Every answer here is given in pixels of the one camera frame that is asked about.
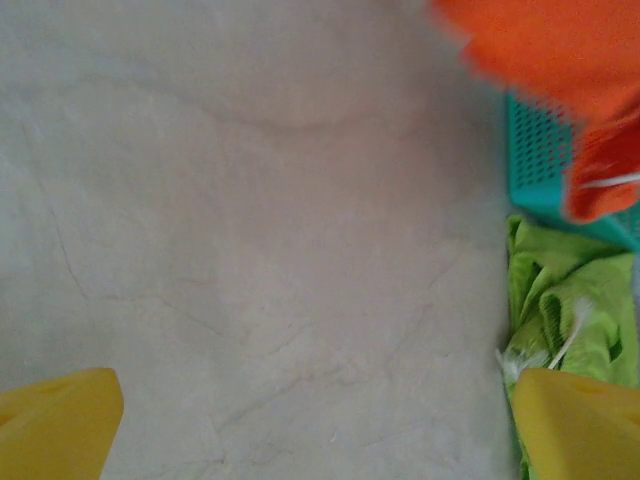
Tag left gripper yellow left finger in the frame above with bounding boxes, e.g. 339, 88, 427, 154
0, 367, 125, 480

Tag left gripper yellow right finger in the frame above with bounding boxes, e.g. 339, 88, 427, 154
513, 368, 640, 480

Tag orange shorts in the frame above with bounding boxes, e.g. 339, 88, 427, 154
430, 0, 640, 224

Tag lime green shorts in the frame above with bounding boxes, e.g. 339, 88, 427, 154
494, 214, 640, 480

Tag teal plastic basket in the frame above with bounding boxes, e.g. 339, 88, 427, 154
505, 92, 640, 254

